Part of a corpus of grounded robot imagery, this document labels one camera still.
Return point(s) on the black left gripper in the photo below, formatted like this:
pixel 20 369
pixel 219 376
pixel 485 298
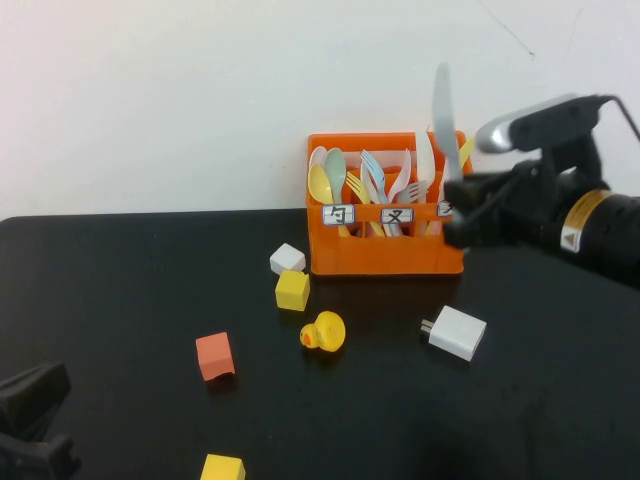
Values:
pixel 30 400

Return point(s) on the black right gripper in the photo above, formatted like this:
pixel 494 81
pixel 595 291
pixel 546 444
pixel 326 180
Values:
pixel 535 210

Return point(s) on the grey plastic knife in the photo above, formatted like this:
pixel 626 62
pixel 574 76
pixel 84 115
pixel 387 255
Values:
pixel 444 110

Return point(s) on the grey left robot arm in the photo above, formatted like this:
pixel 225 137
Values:
pixel 35 460

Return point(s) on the orange plastic cutlery holder crate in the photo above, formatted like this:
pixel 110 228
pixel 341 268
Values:
pixel 390 255

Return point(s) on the white knife character label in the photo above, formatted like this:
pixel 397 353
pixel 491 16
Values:
pixel 444 209

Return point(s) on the grey plastic fork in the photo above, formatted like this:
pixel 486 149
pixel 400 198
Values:
pixel 415 190

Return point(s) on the yellow plastic knife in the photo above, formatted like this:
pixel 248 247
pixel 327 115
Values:
pixel 468 150

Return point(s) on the white plastic knife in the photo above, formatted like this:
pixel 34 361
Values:
pixel 426 165

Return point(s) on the white fork character label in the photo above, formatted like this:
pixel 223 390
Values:
pixel 397 216

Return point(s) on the pale pink plastic fork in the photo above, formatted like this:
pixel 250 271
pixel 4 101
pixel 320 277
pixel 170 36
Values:
pixel 402 172

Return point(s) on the blue plastic fork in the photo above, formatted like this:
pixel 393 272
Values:
pixel 372 165

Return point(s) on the yellow plastic fork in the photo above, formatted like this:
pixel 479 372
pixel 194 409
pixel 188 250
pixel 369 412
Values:
pixel 356 186

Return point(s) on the white power adapter plug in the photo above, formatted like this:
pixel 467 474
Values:
pixel 457 332

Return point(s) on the white spoon character label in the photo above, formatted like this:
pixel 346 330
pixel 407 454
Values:
pixel 339 215

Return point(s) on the green plastic spoon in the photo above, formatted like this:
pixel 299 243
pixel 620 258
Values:
pixel 335 167

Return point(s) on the yellow plastic spoon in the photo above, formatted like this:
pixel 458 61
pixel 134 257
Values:
pixel 319 185

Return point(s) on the pale pink plastic spoon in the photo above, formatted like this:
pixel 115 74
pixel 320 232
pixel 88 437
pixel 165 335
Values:
pixel 316 156

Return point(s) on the yellow rubber duck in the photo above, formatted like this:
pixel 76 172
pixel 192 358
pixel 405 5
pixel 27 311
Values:
pixel 327 330

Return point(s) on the white foam cube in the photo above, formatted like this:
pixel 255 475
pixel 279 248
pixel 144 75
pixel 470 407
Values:
pixel 287 259

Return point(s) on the orange foam cube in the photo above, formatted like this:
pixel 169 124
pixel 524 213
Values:
pixel 215 352

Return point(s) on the yellow foam cube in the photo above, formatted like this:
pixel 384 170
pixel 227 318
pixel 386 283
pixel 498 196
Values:
pixel 222 470
pixel 292 292

